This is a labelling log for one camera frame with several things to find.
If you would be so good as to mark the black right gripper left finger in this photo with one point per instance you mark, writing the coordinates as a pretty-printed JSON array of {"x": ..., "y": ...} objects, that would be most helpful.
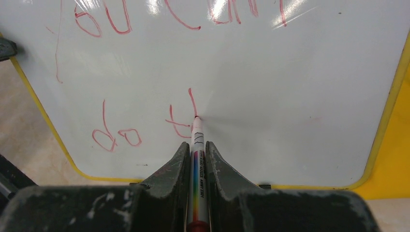
[{"x": 157, "y": 204}]

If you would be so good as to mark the red capped white marker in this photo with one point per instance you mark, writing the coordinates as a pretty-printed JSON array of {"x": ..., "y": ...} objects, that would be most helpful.
[{"x": 197, "y": 211}]

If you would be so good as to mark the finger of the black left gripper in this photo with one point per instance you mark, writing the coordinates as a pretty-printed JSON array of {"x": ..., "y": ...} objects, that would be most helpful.
[{"x": 8, "y": 49}]

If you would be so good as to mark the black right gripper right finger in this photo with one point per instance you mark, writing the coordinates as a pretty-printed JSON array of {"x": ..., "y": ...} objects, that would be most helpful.
[{"x": 237, "y": 205}]

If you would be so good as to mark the yellow framed whiteboard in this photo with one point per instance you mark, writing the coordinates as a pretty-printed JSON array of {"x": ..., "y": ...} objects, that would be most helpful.
[{"x": 291, "y": 92}]

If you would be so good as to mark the yellow zippered fabric pouch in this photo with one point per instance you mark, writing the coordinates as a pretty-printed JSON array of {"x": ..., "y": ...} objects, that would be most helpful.
[{"x": 390, "y": 177}]

